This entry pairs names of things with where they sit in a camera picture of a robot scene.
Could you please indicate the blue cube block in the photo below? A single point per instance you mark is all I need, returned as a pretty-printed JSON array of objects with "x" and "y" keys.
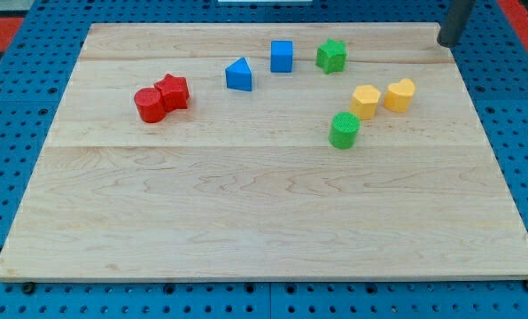
[{"x": 281, "y": 56}]

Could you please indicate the red star block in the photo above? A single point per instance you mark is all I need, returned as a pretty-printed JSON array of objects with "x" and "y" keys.
[{"x": 174, "y": 91}]

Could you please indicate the green star block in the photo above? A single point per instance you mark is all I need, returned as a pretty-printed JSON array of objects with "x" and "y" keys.
[{"x": 331, "y": 56}]

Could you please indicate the light wooden board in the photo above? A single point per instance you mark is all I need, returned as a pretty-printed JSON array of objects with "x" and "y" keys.
[{"x": 245, "y": 186}]

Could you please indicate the green cylinder block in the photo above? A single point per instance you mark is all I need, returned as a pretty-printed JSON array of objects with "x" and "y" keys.
[{"x": 344, "y": 128}]

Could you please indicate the blue triangular prism block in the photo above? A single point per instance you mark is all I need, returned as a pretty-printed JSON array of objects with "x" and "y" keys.
[{"x": 239, "y": 75}]

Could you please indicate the yellow pentagon block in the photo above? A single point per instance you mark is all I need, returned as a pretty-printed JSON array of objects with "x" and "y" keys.
[{"x": 364, "y": 102}]

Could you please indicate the red cylinder block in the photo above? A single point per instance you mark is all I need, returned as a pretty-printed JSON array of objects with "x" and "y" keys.
[{"x": 149, "y": 105}]

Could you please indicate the yellow heart block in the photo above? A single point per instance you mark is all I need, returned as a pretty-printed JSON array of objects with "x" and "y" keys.
[{"x": 399, "y": 95}]

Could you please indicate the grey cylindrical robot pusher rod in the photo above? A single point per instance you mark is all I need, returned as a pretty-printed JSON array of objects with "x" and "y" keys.
[{"x": 456, "y": 19}]

